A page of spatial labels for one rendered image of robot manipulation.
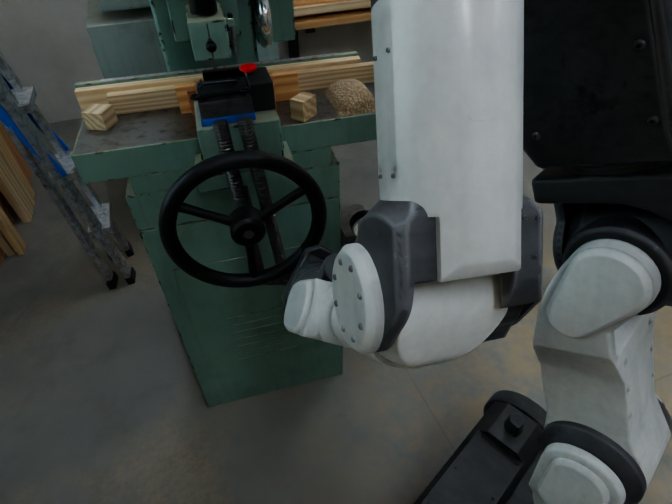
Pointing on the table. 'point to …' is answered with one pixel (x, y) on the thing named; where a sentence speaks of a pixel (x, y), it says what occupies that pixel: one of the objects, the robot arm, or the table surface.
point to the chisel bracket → (202, 27)
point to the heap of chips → (350, 97)
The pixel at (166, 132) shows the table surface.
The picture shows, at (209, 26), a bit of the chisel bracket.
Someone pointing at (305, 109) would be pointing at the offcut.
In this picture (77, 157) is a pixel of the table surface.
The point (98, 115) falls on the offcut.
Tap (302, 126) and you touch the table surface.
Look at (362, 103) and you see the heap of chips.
